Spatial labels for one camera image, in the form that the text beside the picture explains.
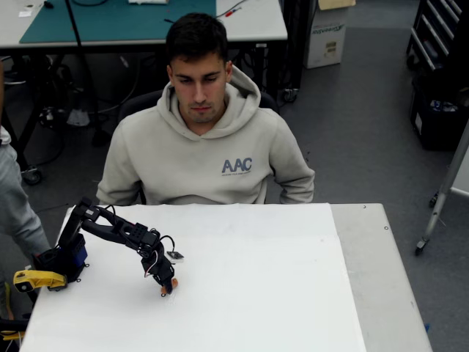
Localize orange food piece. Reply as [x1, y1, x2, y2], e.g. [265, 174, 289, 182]
[160, 278, 180, 296]

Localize standing person in grey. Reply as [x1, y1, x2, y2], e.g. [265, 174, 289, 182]
[0, 124, 51, 257]

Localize white table sheet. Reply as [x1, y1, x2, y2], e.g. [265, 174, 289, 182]
[18, 202, 367, 352]

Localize seated man in beige hoodie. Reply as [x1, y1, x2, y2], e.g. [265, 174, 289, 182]
[96, 12, 316, 205]

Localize yellow clamp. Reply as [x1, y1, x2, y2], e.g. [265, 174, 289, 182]
[13, 270, 68, 293]

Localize yellow black hand tool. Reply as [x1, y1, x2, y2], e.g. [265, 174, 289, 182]
[0, 318, 29, 342]

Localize grey caster wheel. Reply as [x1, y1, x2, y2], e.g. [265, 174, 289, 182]
[21, 166, 43, 186]

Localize black office chair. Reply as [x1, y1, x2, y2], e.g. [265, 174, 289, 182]
[117, 89, 280, 125]

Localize black stand pole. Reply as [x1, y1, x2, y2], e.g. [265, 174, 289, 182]
[64, 0, 111, 147]

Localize green cutting mat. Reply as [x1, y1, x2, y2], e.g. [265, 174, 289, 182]
[19, 0, 217, 44]

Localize white workbench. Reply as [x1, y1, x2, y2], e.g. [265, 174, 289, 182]
[0, 0, 289, 49]

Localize red screwdriver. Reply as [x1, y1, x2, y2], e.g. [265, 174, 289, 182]
[215, 5, 245, 19]

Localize white cardboard box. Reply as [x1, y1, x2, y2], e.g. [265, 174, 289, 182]
[303, 0, 356, 70]

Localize grey metal stand leg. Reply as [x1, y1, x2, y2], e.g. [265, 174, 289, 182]
[415, 120, 469, 257]

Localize black storage bin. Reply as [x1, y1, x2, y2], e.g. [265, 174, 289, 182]
[409, 73, 469, 151]

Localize black drawer cart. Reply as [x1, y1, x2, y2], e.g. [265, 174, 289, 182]
[405, 0, 469, 73]

